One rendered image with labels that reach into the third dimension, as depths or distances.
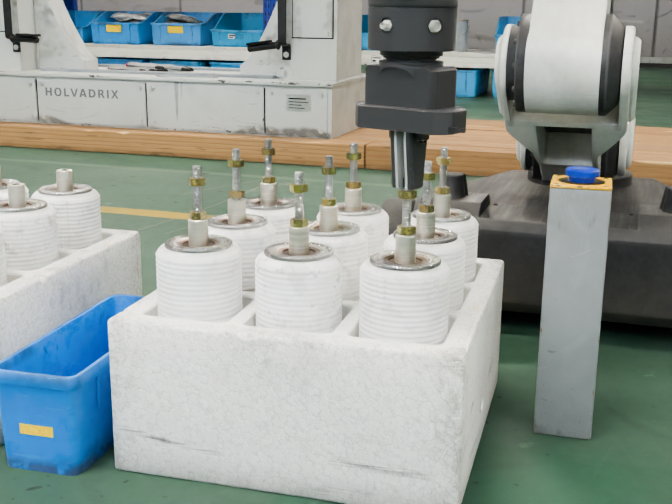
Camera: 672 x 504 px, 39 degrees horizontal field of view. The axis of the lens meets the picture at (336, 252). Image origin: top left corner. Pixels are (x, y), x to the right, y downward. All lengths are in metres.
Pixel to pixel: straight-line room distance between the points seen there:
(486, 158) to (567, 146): 1.35
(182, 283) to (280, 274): 0.11
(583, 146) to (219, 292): 0.82
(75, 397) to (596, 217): 0.62
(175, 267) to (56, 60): 2.84
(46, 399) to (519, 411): 0.60
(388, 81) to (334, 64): 2.28
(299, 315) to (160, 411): 0.19
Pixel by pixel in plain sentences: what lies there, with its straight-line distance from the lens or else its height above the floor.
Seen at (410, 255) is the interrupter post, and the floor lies 0.26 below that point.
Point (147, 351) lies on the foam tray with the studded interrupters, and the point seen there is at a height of 0.15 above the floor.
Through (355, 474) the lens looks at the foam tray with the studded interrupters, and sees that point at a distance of 1.02.
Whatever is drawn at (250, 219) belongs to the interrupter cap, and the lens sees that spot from 1.19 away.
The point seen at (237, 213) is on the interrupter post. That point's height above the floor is 0.27.
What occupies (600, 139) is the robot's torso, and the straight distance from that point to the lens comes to 1.51.
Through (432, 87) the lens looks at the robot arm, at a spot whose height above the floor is 0.44.
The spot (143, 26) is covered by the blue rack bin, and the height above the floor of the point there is 0.37.
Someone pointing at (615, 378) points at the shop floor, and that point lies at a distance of 1.43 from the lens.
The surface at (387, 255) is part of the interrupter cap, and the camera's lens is 1.02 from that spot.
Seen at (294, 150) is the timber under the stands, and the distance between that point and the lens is 3.17.
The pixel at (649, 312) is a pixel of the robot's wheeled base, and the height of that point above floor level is 0.07.
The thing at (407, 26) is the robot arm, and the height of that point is 0.49.
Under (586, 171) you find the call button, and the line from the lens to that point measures 1.14.
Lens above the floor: 0.51
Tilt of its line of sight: 15 degrees down
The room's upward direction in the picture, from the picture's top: 1 degrees clockwise
